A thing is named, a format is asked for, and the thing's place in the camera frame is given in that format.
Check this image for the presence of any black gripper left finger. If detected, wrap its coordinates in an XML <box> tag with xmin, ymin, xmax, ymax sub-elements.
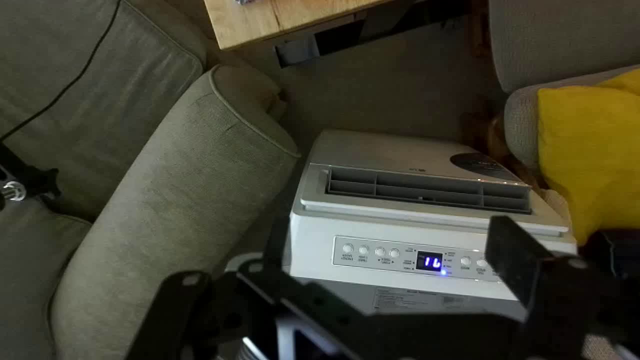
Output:
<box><xmin>125</xmin><ymin>260</ymin><xmax>400</xmax><ymax>360</ymax></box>

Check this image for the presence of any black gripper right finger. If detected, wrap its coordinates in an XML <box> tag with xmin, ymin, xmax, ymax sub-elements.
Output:
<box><xmin>483</xmin><ymin>215</ymin><xmax>640</xmax><ymax>360</ymax></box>

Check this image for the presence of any yellow cushion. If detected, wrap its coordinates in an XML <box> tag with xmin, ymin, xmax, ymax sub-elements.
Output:
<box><xmin>536</xmin><ymin>69</ymin><xmax>640</xmax><ymax>246</ymax></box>

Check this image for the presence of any white portable air conditioner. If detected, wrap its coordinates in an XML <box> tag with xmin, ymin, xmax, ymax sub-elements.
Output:
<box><xmin>283</xmin><ymin>130</ymin><xmax>576</xmax><ymax>309</ymax></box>

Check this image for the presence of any grey-green fabric sofa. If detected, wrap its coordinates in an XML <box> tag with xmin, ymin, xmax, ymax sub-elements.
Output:
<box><xmin>0</xmin><ymin>0</ymin><xmax>299</xmax><ymax>360</ymax></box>

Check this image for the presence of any beige recliner armchair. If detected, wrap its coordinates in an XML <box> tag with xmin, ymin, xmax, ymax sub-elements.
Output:
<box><xmin>486</xmin><ymin>0</ymin><xmax>640</xmax><ymax>201</ymax></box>

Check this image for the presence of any wooden side table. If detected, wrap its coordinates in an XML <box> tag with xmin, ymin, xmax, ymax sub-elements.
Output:
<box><xmin>201</xmin><ymin>0</ymin><xmax>419</xmax><ymax>50</ymax></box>

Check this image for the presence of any black cable on sofa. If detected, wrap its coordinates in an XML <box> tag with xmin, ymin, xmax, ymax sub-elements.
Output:
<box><xmin>0</xmin><ymin>0</ymin><xmax>124</xmax><ymax>144</ymax></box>

